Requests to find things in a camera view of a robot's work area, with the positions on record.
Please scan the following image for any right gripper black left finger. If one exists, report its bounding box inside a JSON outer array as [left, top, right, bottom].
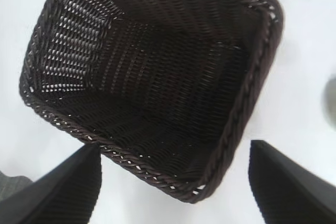
[[0, 143, 103, 224]]

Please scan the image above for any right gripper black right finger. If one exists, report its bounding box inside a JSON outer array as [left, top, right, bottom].
[[248, 140, 336, 224]]

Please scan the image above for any dark brown wicker basket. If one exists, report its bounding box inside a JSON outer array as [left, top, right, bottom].
[[18, 0, 285, 205]]

